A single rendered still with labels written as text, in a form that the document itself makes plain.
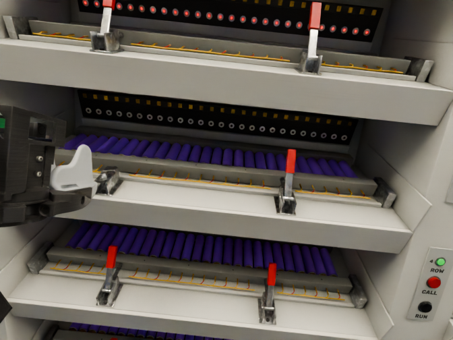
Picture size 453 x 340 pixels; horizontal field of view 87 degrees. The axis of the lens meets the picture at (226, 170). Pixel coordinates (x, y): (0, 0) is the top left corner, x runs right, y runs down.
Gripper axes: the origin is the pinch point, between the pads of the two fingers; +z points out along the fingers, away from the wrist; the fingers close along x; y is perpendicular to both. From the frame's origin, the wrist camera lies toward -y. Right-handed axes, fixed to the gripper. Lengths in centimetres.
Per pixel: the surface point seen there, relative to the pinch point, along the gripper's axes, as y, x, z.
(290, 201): 0.5, -27.4, 7.0
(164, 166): 3.5, -7.3, 10.1
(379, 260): -8.4, -44.6, 11.4
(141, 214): -3.7, -5.7, 5.9
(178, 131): 10.6, -7.0, 19.7
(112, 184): 0.3, -1.0, 5.9
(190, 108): 15.0, -9.2, 17.4
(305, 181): 3.5, -30.5, 10.5
